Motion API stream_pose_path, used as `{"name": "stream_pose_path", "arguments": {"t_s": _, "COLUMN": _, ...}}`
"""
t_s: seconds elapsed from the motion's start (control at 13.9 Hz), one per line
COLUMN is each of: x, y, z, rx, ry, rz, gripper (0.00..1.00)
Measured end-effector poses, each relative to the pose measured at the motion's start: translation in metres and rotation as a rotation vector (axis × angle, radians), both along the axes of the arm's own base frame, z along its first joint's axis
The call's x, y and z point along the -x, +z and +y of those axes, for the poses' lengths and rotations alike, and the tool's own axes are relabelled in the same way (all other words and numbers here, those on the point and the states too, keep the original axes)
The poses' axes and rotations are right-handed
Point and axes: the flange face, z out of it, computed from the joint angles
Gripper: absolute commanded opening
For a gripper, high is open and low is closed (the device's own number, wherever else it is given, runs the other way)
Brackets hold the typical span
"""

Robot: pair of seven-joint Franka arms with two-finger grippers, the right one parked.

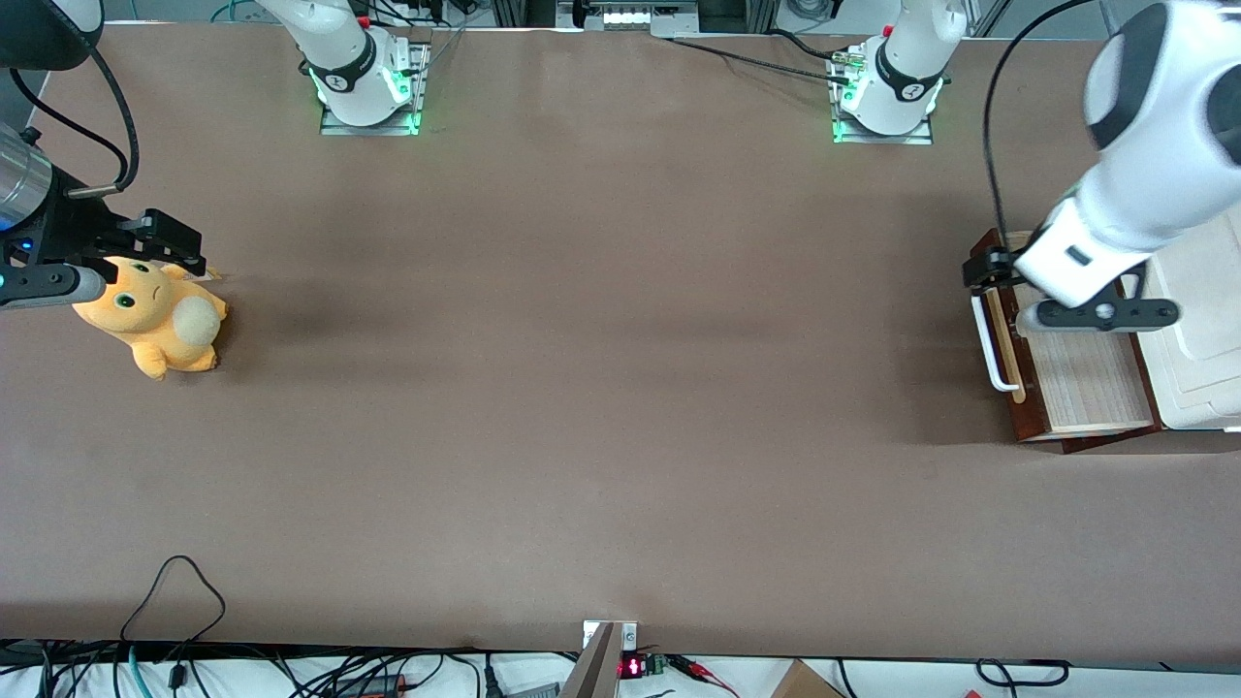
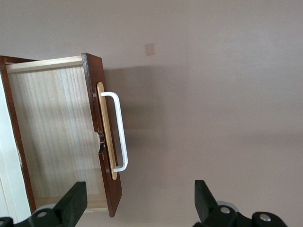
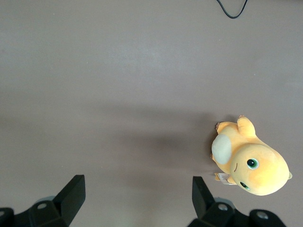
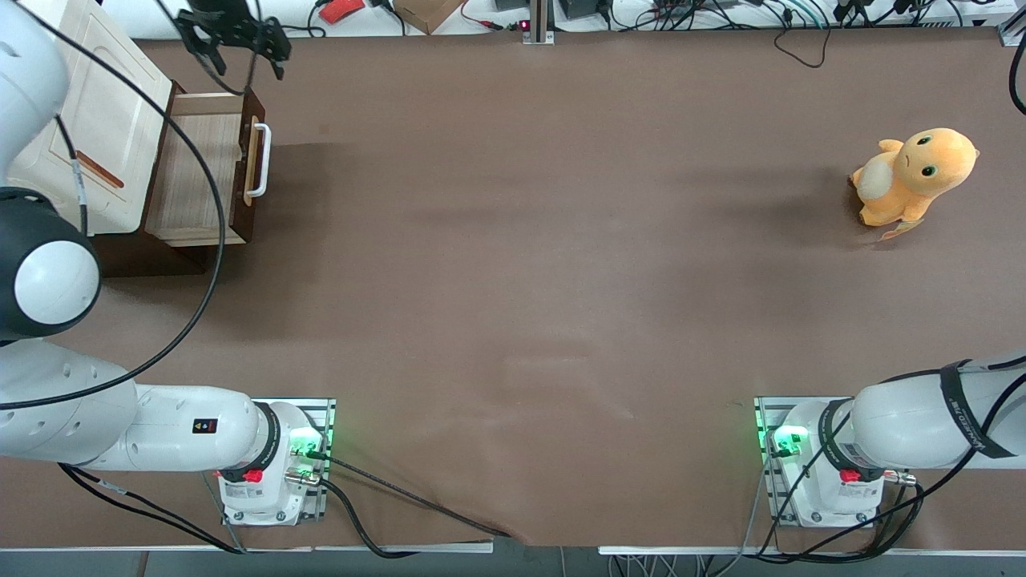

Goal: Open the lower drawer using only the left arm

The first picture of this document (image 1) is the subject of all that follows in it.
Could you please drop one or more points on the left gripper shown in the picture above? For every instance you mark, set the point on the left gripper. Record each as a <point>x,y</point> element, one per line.
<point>989,267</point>

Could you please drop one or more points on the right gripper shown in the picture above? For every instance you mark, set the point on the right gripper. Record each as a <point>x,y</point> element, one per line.
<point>66,233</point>

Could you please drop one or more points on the brown wooden drawer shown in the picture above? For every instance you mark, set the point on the brown wooden drawer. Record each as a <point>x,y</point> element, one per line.
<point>1086,388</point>

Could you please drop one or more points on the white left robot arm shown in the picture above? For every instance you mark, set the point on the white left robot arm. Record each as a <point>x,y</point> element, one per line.
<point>1154,145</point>

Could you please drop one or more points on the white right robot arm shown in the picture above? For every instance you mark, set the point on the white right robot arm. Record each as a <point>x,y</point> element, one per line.
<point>344,48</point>

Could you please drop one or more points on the yellow plush toy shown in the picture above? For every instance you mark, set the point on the yellow plush toy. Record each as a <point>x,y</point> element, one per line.
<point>145,320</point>

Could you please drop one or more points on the white cabinet with brown front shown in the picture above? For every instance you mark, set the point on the white cabinet with brown front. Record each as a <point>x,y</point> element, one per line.
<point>1202,378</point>

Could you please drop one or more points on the white light fixture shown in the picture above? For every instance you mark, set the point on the white light fixture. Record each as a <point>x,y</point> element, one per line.
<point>630,17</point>

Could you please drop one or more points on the brown cardboard box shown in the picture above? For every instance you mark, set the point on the brown cardboard box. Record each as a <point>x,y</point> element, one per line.
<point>805,683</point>

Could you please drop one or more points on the black power adapter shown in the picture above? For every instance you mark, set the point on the black power adapter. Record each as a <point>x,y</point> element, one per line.
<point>373,686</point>

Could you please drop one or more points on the red LED display module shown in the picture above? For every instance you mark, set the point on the red LED display module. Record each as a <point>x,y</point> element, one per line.
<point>632,667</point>

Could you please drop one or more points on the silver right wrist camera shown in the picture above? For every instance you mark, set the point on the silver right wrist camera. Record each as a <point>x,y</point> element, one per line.
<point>48,286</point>

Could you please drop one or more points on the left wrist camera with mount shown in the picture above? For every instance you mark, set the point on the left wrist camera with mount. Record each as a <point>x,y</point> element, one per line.
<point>1105,315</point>

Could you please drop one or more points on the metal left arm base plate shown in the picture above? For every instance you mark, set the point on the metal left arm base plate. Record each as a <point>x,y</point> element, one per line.
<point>882,139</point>

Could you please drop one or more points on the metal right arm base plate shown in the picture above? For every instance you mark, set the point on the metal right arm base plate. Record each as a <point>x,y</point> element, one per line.
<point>419,87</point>

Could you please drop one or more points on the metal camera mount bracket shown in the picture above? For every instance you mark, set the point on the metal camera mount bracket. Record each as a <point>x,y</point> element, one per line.
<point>628,635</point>

